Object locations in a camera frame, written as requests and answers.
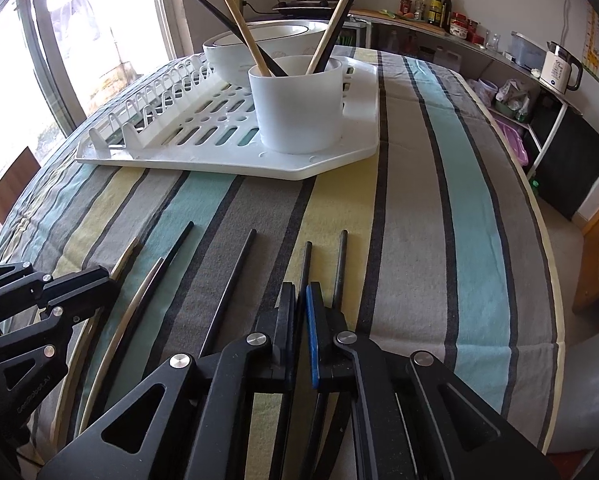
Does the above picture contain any dark sauce bottle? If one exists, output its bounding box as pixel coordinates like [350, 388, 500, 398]
[441, 0, 452, 32]

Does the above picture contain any giraffe wall poster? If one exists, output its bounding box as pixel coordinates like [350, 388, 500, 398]
[581, 4, 599, 82]

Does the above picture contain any white plastic dish rack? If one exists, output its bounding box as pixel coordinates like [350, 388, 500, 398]
[75, 55, 380, 181]

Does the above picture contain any striped tablecloth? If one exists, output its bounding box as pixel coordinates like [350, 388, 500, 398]
[0, 50, 564, 479]

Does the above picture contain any green sauce bottle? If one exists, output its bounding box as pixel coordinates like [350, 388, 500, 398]
[427, 0, 443, 27]

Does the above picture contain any metal kitchen shelf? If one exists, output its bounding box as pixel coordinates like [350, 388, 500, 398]
[345, 14, 581, 179]

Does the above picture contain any white ceramic bowl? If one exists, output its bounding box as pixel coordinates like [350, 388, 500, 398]
[201, 19, 331, 89]

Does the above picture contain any induction cooker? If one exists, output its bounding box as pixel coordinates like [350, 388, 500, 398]
[272, 0, 337, 20]

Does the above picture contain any wooden cutting board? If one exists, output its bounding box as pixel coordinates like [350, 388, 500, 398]
[349, 9, 447, 38]

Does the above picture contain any grey plastic container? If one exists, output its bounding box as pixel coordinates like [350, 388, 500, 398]
[509, 32, 546, 72]

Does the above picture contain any white utensil holder cup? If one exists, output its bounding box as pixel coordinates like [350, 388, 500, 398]
[249, 55, 344, 155]

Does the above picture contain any pink lid storage box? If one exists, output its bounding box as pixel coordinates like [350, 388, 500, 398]
[495, 117, 528, 167]

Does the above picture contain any white electric kettle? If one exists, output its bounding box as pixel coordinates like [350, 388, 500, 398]
[539, 41, 584, 94]

